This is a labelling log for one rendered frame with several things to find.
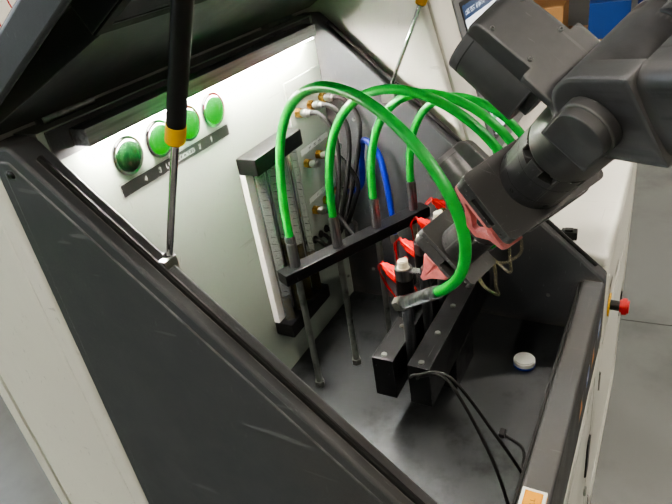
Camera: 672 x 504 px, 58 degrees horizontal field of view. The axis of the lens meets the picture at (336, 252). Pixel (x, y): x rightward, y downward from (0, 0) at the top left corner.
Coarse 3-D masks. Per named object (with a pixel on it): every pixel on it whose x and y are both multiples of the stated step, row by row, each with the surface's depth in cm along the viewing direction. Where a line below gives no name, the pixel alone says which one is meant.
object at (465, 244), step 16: (304, 96) 79; (352, 96) 71; (368, 96) 70; (288, 112) 83; (384, 112) 68; (400, 128) 67; (416, 144) 66; (432, 160) 66; (432, 176) 66; (448, 192) 66; (288, 208) 97; (288, 224) 98; (464, 224) 66; (288, 240) 99; (464, 240) 67; (464, 256) 68; (464, 272) 69; (448, 288) 72
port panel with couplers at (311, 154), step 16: (304, 80) 112; (320, 80) 117; (288, 96) 108; (320, 96) 117; (304, 112) 109; (304, 128) 114; (320, 128) 119; (304, 144) 115; (320, 144) 120; (304, 160) 115; (320, 160) 121; (304, 176) 116; (320, 176) 122; (304, 192) 117; (320, 192) 122; (320, 208) 119; (320, 224) 124
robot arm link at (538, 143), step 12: (528, 96) 39; (528, 108) 40; (540, 120) 41; (540, 132) 41; (540, 144) 41; (552, 144) 40; (540, 156) 41; (552, 156) 40; (564, 156) 39; (552, 168) 41; (564, 168) 40; (576, 168) 40; (588, 168) 40; (600, 168) 40; (564, 180) 42; (576, 180) 42
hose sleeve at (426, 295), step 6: (426, 288) 77; (432, 288) 75; (408, 294) 80; (414, 294) 78; (420, 294) 77; (426, 294) 76; (432, 294) 75; (402, 300) 81; (408, 300) 80; (414, 300) 78; (420, 300) 77; (426, 300) 76; (432, 300) 76; (402, 306) 81; (408, 306) 80; (414, 306) 80
